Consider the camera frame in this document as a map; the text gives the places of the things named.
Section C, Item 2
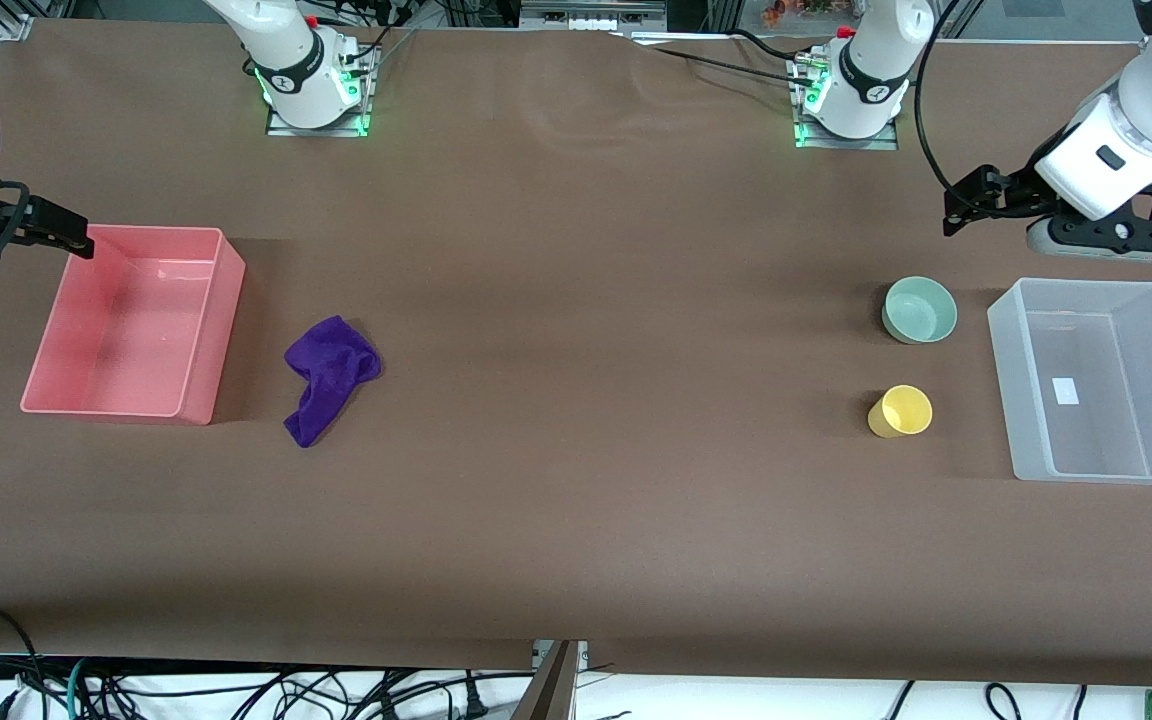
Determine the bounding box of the purple cloth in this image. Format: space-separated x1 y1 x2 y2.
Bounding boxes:
283 315 383 449

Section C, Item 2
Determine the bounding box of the yellow cup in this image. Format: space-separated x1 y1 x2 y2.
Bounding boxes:
867 385 934 440

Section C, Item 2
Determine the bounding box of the black cable on table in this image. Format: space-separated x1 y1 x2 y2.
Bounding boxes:
626 28 822 91

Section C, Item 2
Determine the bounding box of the metal table edge bracket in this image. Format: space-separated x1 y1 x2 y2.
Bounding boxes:
514 640 589 720

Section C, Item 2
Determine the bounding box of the grey power strip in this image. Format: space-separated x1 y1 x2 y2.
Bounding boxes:
519 0 669 31

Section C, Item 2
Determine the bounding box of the pink plastic bin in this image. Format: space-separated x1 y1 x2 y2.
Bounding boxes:
20 225 247 427

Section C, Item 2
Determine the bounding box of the translucent white plastic bin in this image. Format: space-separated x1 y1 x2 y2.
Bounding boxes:
987 277 1152 486

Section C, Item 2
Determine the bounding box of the mint green bowl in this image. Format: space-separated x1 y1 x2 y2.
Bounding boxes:
881 276 959 346

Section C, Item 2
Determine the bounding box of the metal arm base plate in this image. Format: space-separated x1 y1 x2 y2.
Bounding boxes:
265 40 378 139
788 50 900 152

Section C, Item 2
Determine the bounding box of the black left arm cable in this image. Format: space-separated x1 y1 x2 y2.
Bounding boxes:
914 0 967 196

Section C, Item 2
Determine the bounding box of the aluminium frame profile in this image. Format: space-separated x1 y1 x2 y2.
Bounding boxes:
0 0 42 43

